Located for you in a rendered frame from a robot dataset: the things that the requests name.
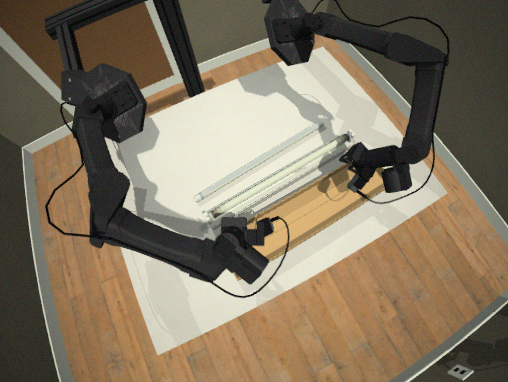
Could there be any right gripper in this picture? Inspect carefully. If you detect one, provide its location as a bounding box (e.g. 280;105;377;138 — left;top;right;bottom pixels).
221;217;273;247

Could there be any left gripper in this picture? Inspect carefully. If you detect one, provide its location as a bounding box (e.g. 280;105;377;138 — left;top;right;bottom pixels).
339;142;380;190

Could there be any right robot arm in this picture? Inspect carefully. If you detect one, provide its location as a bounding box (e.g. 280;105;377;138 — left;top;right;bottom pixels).
72;81;269;284

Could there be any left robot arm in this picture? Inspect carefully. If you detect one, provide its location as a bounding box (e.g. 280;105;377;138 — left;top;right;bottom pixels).
272;12;447;193

